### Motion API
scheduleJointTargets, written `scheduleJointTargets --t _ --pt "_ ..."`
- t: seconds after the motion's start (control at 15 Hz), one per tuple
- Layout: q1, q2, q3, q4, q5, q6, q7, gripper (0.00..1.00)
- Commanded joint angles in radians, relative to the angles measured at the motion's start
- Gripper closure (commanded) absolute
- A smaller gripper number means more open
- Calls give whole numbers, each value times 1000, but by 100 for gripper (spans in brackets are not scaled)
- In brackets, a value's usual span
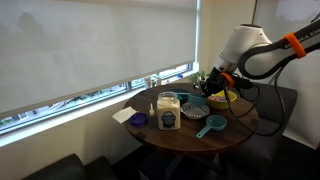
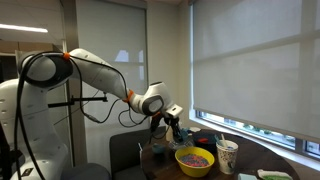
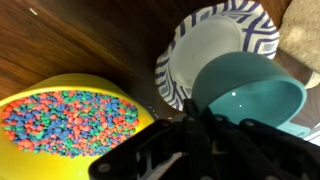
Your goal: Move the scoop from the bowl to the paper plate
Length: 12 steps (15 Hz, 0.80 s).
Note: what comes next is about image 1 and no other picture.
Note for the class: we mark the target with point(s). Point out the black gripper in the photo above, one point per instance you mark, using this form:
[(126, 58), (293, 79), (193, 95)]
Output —
[(215, 81)]

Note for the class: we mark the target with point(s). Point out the teal round scoop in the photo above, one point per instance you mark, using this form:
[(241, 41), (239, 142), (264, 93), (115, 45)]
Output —
[(196, 100)]

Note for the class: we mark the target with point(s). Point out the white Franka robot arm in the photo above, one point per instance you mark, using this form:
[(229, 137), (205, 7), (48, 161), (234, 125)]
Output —
[(253, 46)]

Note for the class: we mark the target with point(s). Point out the yellow bowl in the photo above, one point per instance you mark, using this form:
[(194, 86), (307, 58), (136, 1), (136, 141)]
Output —
[(221, 104)]

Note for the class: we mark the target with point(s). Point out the dark teal bowl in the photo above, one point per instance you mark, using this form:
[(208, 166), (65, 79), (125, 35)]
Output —
[(182, 96)]

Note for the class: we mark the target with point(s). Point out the blue patterned bowl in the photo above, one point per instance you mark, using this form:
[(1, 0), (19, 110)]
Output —
[(195, 113)]

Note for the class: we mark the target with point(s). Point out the white plant pot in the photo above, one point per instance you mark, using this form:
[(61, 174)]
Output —
[(199, 84)]

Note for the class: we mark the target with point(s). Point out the green potted plant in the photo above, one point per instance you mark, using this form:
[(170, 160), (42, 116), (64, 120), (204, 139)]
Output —
[(196, 76)]

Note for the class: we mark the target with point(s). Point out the small blue windowsill object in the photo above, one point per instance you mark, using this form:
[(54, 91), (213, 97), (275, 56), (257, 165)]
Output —
[(180, 76)]

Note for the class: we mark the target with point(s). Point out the glass jar of rice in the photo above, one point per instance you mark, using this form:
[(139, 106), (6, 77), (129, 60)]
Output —
[(168, 113)]

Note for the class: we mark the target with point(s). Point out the round dark wooden table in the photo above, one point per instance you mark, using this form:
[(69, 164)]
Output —
[(186, 136)]

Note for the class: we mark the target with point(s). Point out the small white bottle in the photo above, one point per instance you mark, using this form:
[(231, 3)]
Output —
[(152, 111), (147, 82)]

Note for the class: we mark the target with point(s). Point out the purple jar lid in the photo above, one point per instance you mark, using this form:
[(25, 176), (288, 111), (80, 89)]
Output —
[(138, 119)]

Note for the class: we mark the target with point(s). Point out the dark grey upholstered bench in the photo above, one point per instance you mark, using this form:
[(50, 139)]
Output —
[(276, 113)]

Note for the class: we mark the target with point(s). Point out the white paper napkin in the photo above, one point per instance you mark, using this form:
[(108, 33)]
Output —
[(123, 114)]

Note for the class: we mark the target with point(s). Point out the white roller blind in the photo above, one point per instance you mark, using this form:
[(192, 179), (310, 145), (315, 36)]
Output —
[(93, 46)]

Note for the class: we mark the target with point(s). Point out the window with white frame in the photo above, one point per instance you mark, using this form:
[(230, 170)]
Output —
[(66, 105)]

